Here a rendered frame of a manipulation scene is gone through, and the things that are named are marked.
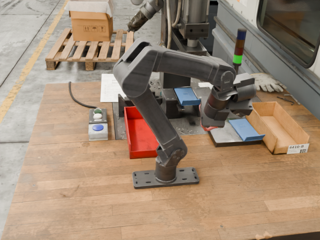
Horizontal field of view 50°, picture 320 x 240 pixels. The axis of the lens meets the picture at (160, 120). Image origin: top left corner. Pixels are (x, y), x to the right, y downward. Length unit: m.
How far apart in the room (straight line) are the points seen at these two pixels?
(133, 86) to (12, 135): 2.32
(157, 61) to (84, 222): 0.46
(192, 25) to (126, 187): 0.59
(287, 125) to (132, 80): 0.74
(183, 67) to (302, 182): 0.54
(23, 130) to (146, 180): 2.16
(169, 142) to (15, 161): 1.94
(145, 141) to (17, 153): 1.75
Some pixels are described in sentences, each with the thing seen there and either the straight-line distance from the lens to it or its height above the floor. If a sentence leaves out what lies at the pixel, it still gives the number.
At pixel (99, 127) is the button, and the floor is 0.94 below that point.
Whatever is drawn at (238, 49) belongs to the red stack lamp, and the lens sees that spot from 1.51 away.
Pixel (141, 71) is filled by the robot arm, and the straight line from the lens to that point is 0.79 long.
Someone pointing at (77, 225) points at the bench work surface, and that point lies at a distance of 0.94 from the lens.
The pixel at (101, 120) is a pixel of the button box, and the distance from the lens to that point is 1.29.
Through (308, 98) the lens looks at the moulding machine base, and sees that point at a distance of 1.73.
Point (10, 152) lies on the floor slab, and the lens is 2.85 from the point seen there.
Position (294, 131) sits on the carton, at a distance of 1.32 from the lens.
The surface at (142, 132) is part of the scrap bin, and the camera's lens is 1.25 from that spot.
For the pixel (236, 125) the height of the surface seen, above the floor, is 0.92.
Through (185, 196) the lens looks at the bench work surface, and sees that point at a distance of 1.01.
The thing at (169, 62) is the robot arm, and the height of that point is 1.29.
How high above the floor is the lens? 1.59
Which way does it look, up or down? 31 degrees down
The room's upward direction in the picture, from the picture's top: 2 degrees clockwise
